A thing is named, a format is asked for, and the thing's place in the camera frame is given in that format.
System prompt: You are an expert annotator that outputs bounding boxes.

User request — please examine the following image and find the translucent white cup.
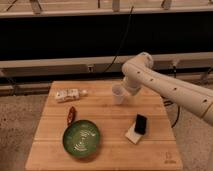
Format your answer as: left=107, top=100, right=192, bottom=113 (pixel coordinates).
left=112, top=84, right=126, bottom=105

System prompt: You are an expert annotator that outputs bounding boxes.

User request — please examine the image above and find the green ceramic bowl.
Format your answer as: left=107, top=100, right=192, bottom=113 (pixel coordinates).
left=62, top=120, right=101, bottom=158

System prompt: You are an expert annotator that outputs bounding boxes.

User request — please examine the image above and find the black rectangular block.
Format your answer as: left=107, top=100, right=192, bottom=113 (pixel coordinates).
left=134, top=114, right=147, bottom=135

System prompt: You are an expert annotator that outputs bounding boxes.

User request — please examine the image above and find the black hanging cable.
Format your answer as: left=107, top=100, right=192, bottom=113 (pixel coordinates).
left=101, top=5, right=135, bottom=74

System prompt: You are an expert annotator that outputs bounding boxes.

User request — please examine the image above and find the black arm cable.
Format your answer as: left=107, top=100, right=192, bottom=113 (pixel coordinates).
left=163, top=97, right=181, bottom=129

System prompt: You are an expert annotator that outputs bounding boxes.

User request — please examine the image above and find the white plastic bottle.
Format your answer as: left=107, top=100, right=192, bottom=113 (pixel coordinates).
left=55, top=89, right=88, bottom=102

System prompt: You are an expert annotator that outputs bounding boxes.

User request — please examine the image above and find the white sponge pad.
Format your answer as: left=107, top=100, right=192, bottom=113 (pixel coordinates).
left=125, top=123, right=142, bottom=144

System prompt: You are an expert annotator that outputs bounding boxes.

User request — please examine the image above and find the white metal rail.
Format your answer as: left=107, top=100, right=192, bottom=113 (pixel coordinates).
left=0, top=52, right=213, bottom=78

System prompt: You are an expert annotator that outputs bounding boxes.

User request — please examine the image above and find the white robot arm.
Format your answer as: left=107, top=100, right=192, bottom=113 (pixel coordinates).
left=122, top=52, right=213, bottom=126

